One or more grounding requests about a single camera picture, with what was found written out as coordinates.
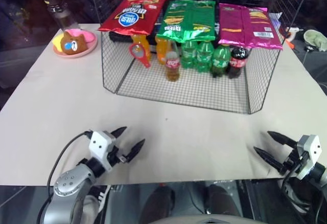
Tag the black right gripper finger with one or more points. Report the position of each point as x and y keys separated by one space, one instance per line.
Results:
x=281 y=137
x=268 y=157

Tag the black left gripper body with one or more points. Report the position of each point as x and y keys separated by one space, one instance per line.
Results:
x=119 y=157

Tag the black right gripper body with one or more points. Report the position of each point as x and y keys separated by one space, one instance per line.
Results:
x=292 y=161

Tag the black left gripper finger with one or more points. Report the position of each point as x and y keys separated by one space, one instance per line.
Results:
x=136 y=150
x=118 y=131

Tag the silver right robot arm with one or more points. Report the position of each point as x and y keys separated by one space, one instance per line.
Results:
x=320 y=174

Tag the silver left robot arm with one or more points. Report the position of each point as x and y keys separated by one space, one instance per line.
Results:
x=69 y=183

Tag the amber bottle with red label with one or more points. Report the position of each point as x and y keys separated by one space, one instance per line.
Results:
x=173 y=68

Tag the dark cola bottle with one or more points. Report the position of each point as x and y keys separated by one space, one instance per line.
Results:
x=237 y=63

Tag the orange soda bottle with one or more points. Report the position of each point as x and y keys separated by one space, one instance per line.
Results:
x=143 y=42
x=162 y=51

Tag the green soda bottle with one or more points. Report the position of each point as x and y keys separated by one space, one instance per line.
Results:
x=188 y=56
x=220 y=61
x=205 y=57

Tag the clear plastic bottle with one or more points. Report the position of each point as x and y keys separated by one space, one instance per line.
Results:
x=61 y=11

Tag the black and white sneaker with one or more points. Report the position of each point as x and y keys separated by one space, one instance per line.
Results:
x=99 y=196

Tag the pink plate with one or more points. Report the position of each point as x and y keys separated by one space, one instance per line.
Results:
x=90 y=45

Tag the brown bear plush toy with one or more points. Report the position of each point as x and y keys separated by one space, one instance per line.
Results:
x=74 y=43

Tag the green plush toy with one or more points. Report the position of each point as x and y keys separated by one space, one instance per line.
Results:
x=316 y=38

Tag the white glue gun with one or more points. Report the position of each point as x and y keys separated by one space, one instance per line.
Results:
x=293 y=31

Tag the yellow soft toy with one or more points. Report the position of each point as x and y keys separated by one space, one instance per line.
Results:
x=57 y=42

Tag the magenta chip bag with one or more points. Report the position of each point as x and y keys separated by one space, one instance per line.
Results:
x=246 y=27

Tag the red chip bag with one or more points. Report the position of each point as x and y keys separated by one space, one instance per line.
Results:
x=132 y=14

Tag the green chip bag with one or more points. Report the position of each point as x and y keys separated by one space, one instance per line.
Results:
x=187 y=20

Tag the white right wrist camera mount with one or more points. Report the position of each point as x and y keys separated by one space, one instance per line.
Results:
x=307 y=152

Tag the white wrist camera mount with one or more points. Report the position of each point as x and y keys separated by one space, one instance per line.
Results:
x=99 y=144
x=307 y=152

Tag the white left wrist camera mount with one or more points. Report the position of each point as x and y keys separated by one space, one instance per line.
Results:
x=99 y=144

